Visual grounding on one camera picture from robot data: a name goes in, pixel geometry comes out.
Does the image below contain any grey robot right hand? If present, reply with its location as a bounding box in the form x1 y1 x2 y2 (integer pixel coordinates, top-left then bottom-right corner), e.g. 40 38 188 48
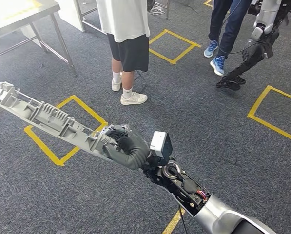
102 124 151 159

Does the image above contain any grey plastic wheel hubcap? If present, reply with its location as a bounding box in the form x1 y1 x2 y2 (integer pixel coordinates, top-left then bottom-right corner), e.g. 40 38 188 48
0 81 119 160

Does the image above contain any person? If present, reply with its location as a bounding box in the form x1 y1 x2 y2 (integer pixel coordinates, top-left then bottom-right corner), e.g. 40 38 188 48
203 0 252 77
96 0 151 106

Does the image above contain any white partition panel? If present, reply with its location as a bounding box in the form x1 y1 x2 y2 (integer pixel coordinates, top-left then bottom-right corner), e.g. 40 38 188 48
55 0 86 33

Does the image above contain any white black humanoid robot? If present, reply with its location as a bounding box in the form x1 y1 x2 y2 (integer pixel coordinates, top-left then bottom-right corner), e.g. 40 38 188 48
216 0 291 91

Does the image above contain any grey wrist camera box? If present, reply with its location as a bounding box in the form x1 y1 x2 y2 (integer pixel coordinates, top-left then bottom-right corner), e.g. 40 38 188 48
150 131 173 167

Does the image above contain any black floor cable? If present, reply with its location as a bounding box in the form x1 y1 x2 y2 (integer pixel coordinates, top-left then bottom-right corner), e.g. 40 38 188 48
134 69 148 93

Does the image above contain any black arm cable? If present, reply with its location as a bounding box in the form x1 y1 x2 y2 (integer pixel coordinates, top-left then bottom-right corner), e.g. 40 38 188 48
178 205 188 234

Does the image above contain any white cable bundle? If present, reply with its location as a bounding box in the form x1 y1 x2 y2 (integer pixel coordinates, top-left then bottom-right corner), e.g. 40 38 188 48
148 4 165 16

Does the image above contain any black robot tether cable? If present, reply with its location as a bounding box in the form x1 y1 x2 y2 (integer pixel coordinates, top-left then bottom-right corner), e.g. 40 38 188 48
218 0 270 56

